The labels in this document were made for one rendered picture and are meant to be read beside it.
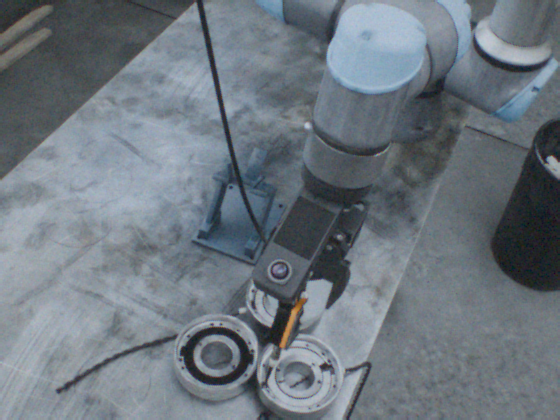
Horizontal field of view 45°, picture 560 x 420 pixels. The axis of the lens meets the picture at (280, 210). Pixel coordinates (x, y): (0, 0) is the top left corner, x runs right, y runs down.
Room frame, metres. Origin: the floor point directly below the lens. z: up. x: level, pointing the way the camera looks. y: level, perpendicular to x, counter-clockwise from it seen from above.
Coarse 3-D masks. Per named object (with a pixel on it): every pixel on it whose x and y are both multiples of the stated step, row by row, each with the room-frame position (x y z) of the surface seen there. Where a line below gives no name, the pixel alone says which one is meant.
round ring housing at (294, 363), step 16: (304, 336) 0.46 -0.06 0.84; (320, 352) 0.45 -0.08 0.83; (288, 368) 0.43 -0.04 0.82; (304, 368) 0.43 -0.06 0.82; (336, 368) 0.43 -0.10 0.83; (256, 384) 0.39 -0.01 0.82; (320, 384) 0.41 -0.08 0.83; (336, 384) 0.41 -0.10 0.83; (272, 400) 0.37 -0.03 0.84; (288, 416) 0.36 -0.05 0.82; (304, 416) 0.36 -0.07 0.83; (320, 416) 0.37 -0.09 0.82
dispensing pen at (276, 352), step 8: (304, 288) 0.44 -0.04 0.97; (280, 304) 0.43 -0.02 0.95; (288, 304) 0.43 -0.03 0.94; (296, 304) 0.44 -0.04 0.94; (280, 312) 0.42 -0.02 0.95; (288, 312) 0.42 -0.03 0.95; (280, 320) 0.42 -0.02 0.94; (288, 320) 0.41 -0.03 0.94; (272, 328) 0.41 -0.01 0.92; (280, 328) 0.41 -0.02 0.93; (272, 336) 0.41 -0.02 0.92; (280, 336) 0.41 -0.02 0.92; (272, 352) 0.41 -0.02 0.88; (280, 352) 0.41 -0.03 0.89; (272, 360) 0.40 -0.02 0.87; (272, 368) 0.40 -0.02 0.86
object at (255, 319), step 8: (248, 288) 0.52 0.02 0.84; (248, 296) 0.51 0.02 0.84; (264, 296) 0.52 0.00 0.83; (304, 296) 0.53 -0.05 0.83; (248, 304) 0.49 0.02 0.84; (264, 304) 0.51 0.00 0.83; (248, 312) 0.49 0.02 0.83; (256, 312) 0.49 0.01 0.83; (272, 312) 0.50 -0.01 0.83; (256, 320) 0.48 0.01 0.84; (264, 320) 0.48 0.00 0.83; (320, 320) 0.50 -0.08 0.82; (256, 328) 0.47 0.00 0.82; (264, 328) 0.47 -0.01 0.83; (304, 328) 0.47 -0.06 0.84; (312, 328) 0.48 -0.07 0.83; (264, 336) 0.47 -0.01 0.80
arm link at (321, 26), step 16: (256, 0) 0.63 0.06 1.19; (272, 0) 0.61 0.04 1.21; (288, 0) 0.60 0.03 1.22; (304, 0) 0.60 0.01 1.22; (320, 0) 0.59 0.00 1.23; (336, 0) 0.59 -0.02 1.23; (288, 16) 0.60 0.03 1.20; (304, 16) 0.59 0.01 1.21; (320, 16) 0.58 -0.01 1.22; (336, 16) 0.58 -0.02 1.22; (304, 32) 0.61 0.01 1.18; (320, 32) 0.58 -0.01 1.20
